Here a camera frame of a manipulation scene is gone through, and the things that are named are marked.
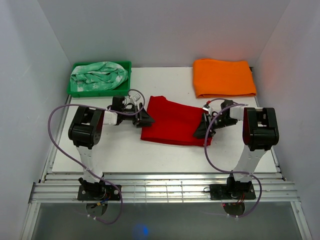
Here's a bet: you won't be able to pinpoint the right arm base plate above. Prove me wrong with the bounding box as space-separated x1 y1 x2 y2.
209 184 256 200

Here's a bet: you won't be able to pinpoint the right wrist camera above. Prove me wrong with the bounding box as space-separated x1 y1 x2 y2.
202 100 214 115

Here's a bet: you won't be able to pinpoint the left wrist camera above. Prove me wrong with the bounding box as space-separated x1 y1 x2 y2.
130 93 141 106

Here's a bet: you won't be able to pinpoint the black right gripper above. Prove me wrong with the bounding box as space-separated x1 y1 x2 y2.
193 112 237 139

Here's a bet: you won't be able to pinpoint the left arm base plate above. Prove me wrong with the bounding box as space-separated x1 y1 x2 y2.
76 185 120 202

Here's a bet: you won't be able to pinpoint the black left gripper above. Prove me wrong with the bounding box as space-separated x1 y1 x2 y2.
120 102 155 128

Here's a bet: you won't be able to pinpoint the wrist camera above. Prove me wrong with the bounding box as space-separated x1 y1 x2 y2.
130 93 141 106
202 100 214 115

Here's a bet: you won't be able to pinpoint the green white patterned trousers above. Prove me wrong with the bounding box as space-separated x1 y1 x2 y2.
70 61 129 93

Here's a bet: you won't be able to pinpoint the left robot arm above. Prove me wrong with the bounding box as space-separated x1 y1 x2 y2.
68 93 155 201

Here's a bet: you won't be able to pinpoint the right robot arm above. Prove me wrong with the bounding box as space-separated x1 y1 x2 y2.
193 99 280 203

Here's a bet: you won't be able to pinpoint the aluminium frame rail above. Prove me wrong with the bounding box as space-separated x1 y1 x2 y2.
19 96 313 240

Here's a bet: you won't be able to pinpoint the folded orange trousers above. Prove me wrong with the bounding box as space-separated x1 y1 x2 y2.
192 58 257 99

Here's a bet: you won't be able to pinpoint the red trousers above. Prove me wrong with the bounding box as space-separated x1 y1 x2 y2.
140 96 205 147

